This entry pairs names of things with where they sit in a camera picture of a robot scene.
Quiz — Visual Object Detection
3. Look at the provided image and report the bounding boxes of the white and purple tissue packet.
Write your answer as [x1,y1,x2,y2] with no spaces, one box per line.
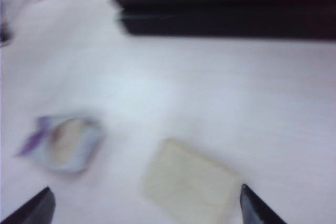
[14,115,106,175]

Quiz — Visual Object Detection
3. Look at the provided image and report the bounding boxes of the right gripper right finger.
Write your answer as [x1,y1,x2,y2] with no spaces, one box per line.
[240,184,288,224]

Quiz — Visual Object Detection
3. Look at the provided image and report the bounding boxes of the thick black box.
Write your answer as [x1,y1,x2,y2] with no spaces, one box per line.
[117,3,336,37]

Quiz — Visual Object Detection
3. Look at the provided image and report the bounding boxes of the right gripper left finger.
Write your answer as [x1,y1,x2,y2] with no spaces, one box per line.
[0,186,56,224]

